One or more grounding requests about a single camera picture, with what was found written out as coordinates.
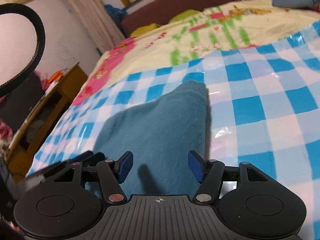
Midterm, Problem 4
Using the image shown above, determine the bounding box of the teal fuzzy small garment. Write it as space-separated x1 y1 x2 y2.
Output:
93 81 208 196

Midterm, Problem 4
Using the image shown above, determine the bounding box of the wooden bedside cabinet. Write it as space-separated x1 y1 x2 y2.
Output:
5 64 87 182

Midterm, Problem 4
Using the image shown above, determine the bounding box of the blue white checkered plastic sheet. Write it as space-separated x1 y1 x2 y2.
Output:
29 22 319 239

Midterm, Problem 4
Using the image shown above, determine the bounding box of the cream floral bedsheet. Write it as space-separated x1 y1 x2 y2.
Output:
72 0 319 106

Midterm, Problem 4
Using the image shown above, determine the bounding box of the blue plastic bag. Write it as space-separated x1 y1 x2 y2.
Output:
104 4 127 28

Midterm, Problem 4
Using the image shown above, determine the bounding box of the yellow green pillow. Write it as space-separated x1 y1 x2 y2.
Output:
130 9 202 38

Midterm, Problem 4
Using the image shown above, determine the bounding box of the beige curtain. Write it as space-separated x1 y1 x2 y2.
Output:
67 0 125 53

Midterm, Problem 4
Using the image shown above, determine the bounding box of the dark red headboard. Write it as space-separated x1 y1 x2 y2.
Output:
121 0 238 35

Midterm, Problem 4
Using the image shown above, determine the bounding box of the black braided cable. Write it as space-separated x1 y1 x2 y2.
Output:
0 3 46 98

